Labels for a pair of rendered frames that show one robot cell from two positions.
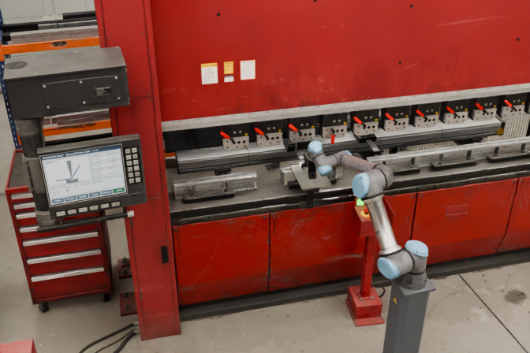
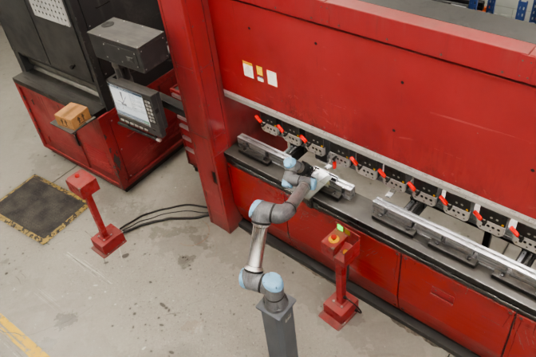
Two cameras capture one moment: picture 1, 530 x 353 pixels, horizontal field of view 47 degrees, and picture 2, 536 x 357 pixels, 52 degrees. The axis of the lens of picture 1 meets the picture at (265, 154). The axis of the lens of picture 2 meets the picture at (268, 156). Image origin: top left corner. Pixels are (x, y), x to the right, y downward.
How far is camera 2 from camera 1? 294 cm
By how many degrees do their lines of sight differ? 49
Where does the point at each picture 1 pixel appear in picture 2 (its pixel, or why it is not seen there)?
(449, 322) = not seen: outside the picture
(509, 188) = (503, 315)
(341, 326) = (310, 307)
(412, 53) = (406, 127)
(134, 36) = (179, 27)
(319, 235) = (320, 233)
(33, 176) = not seen: hidden behind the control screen
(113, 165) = (140, 106)
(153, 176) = (201, 123)
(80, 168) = (126, 99)
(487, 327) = not seen: outside the picture
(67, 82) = (112, 46)
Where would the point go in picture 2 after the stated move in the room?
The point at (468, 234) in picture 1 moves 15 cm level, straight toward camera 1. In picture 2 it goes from (456, 325) to (435, 331)
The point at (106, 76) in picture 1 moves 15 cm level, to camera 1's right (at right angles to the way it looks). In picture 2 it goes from (129, 51) to (139, 60)
